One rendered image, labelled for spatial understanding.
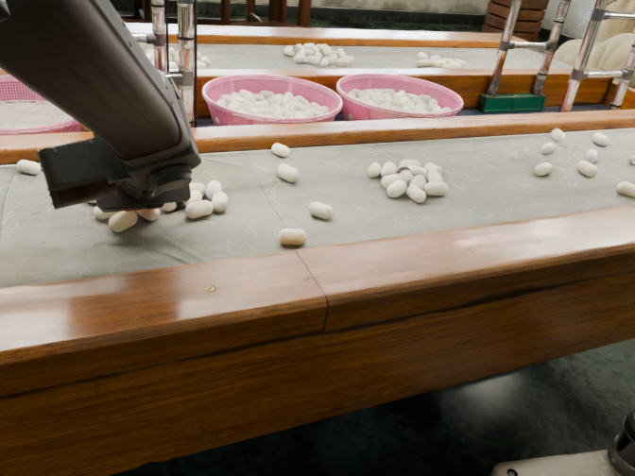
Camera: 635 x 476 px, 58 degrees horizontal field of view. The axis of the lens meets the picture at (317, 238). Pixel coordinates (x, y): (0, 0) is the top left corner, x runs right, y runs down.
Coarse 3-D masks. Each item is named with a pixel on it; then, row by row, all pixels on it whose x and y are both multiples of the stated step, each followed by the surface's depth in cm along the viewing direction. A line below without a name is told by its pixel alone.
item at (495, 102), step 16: (512, 0) 133; (560, 0) 138; (512, 16) 134; (560, 16) 139; (512, 32) 136; (560, 32) 143; (512, 48) 139; (528, 48) 141; (544, 48) 143; (496, 64) 140; (544, 64) 145; (496, 80) 142; (544, 80) 148; (480, 96) 145; (496, 96) 144; (512, 96) 146; (528, 96) 148; (544, 96) 150
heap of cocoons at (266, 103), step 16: (224, 96) 113; (240, 96) 114; (256, 96) 116; (272, 96) 117; (288, 96) 116; (256, 112) 107; (272, 112) 109; (288, 112) 109; (304, 112) 109; (320, 112) 110
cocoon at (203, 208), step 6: (192, 204) 70; (198, 204) 71; (204, 204) 71; (210, 204) 72; (186, 210) 70; (192, 210) 70; (198, 210) 70; (204, 210) 71; (210, 210) 72; (192, 216) 71; (198, 216) 71
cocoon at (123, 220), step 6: (114, 216) 66; (120, 216) 66; (126, 216) 67; (132, 216) 67; (114, 222) 66; (120, 222) 66; (126, 222) 66; (132, 222) 67; (114, 228) 66; (120, 228) 66; (126, 228) 67
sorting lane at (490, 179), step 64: (0, 192) 72; (256, 192) 80; (320, 192) 82; (384, 192) 84; (448, 192) 87; (512, 192) 89; (576, 192) 92; (0, 256) 60; (64, 256) 62; (128, 256) 63; (192, 256) 64
